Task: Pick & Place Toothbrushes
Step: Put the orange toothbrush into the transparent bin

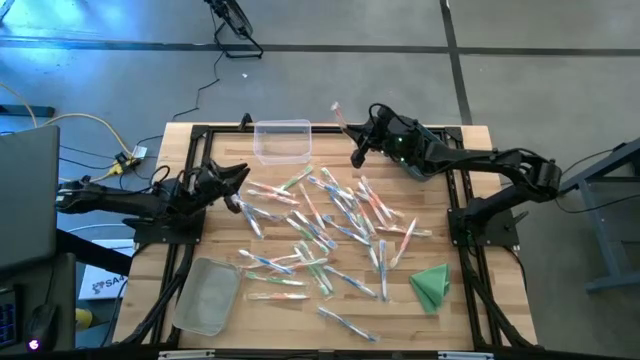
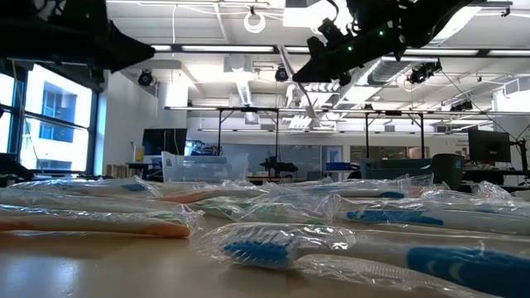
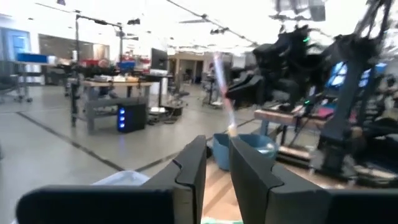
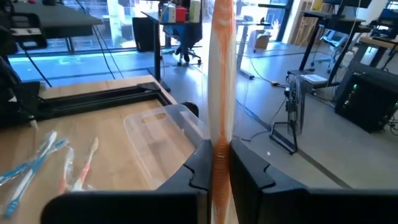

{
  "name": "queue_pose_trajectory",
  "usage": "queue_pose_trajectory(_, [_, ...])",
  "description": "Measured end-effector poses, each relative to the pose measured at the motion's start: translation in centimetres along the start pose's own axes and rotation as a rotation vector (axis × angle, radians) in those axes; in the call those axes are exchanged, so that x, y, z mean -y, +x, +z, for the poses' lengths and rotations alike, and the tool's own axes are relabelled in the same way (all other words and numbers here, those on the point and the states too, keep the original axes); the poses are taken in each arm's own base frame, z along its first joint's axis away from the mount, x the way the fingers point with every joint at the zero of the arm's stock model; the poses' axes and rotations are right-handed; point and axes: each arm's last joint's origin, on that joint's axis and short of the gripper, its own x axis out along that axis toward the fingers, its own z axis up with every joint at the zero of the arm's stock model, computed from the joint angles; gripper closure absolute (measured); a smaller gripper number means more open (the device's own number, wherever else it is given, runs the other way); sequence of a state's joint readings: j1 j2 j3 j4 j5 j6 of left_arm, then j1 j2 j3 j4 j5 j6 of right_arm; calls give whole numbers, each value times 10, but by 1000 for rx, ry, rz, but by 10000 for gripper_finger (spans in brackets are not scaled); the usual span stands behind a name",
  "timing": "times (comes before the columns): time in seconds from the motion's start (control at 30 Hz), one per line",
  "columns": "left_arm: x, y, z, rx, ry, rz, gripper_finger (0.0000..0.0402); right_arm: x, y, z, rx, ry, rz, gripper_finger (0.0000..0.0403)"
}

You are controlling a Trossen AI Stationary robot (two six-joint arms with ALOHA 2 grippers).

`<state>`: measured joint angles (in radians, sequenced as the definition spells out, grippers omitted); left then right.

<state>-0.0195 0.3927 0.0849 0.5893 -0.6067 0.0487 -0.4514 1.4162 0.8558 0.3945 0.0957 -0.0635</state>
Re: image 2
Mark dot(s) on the blue box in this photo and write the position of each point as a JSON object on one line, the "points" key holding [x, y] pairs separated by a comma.
{"points": [[337, 166]]}

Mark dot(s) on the black background robot arm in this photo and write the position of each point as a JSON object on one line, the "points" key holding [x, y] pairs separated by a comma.
{"points": [[281, 166]]}

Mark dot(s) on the black monitor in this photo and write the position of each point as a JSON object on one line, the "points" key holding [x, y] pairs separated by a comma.
{"points": [[488, 145], [163, 141]]}

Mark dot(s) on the black ceiling camera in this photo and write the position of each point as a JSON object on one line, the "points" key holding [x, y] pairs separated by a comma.
{"points": [[461, 106], [145, 78], [422, 73], [281, 74]]}

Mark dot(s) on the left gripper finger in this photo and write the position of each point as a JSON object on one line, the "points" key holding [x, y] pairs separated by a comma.
{"points": [[122, 60], [120, 43]]}

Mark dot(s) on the clear plastic container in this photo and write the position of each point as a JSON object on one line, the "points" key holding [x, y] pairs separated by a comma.
{"points": [[203, 167]]}

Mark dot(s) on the large glass window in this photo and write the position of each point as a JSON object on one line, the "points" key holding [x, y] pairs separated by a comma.
{"points": [[58, 136]]}

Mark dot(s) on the teal plastic bin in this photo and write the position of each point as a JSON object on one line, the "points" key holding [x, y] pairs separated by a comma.
{"points": [[393, 169]]}

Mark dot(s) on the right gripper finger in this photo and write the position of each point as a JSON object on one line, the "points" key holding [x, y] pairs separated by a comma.
{"points": [[337, 75], [319, 58]]}

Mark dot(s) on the wooden blocks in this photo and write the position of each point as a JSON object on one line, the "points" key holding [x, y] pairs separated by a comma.
{"points": [[118, 171]]}

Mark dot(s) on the yellow container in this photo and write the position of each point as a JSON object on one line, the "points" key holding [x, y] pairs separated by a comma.
{"points": [[138, 154]]}

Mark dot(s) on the ceiling light strip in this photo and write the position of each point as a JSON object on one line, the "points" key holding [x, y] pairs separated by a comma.
{"points": [[227, 48], [441, 52]]}

